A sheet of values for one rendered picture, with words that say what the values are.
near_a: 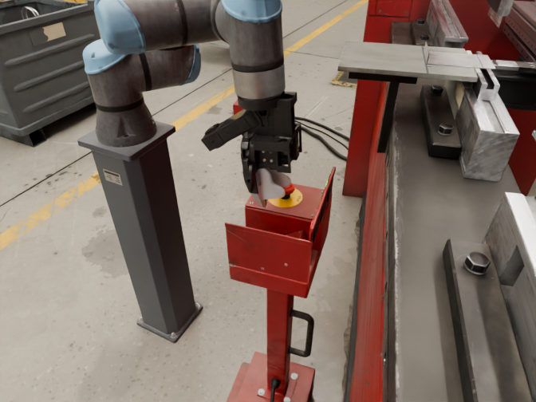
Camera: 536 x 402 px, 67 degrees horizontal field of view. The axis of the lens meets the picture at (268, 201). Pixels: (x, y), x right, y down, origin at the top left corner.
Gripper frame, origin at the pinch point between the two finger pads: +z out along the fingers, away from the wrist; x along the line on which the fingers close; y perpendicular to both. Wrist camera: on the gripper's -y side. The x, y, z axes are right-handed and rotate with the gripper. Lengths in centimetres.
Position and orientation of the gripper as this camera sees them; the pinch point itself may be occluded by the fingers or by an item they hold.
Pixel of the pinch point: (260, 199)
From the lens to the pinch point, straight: 72.3
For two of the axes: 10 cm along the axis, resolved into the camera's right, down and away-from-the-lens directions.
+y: 9.5, 1.2, -3.0
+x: 3.1, -5.8, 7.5
